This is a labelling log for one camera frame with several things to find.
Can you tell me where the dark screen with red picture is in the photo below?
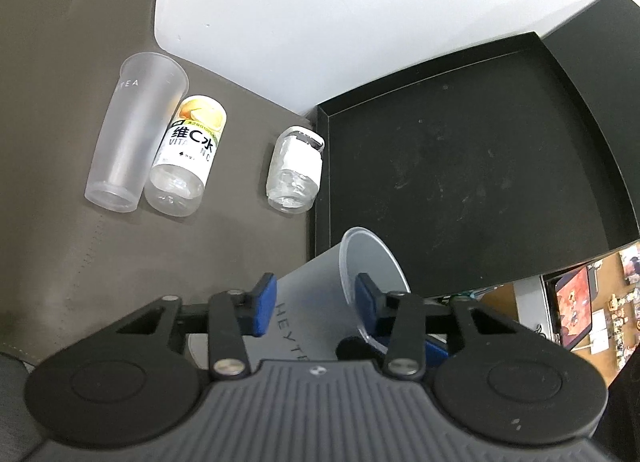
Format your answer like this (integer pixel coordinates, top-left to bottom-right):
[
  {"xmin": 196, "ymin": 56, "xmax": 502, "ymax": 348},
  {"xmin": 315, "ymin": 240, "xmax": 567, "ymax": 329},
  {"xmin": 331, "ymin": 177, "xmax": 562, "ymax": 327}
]
[{"xmin": 545, "ymin": 264, "xmax": 604, "ymax": 348}]

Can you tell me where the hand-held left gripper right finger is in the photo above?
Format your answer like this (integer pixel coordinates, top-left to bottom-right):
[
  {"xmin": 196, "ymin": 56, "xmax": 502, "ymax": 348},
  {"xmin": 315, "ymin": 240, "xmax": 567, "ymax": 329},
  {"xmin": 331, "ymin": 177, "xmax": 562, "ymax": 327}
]
[{"xmin": 354, "ymin": 272, "xmax": 524, "ymax": 382}]

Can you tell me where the grey-brown table mat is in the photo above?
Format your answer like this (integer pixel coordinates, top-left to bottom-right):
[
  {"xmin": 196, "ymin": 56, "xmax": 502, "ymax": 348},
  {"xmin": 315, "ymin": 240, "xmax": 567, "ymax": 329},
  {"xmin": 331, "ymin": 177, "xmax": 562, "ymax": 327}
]
[{"xmin": 0, "ymin": 0, "xmax": 317, "ymax": 368}]

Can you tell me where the small clear bottle white label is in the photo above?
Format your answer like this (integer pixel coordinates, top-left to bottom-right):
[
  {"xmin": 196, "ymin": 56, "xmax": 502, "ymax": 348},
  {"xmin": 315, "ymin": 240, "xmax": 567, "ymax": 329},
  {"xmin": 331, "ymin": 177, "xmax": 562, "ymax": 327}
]
[{"xmin": 265, "ymin": 125, "xmax": 326, "ymax": 214}]

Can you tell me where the clear bottle with yellow label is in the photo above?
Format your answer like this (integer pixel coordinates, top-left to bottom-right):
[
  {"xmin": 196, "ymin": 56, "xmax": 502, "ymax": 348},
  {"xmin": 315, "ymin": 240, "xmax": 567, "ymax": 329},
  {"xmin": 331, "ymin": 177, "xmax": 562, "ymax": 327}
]
[{"xmin": 144, "ymin": 95, "xmax": 228, "ymax": 217}]

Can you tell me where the black box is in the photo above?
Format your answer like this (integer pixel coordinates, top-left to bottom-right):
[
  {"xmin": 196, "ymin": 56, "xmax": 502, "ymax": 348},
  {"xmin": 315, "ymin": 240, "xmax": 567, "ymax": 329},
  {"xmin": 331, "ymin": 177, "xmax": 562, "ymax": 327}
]
[{"xmin": 542, "ymin": 0, "xmax": 640, "ymax": 223}]

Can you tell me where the frosted plastic cup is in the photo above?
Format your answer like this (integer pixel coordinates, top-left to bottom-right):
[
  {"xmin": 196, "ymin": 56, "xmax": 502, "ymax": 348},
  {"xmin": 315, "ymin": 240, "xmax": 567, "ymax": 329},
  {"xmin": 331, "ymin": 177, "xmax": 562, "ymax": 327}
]
[
  {"xmin": 84, "ymin": 52, "xmax": 189, "ymax": 213},
  {"xmin": 245, "ymin": 227, "xmax": 412, "ymax": 369}
]

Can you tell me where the black tray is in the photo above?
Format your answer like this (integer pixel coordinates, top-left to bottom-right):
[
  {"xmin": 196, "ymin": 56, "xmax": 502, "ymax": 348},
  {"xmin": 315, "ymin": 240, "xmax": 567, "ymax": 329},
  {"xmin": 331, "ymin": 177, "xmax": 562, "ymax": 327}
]
[{"xmin": 311, "ymin": 32, "xmax": 640, "ymax": 299}]

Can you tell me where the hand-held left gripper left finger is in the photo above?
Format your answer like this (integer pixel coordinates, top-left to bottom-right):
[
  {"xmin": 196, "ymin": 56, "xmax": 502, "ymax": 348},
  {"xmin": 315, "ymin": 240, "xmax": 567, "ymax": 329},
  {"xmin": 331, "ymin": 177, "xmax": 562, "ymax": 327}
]
[{"xmin": 116, "ymin": 272, "xmax": 279, "ymax": 381}]

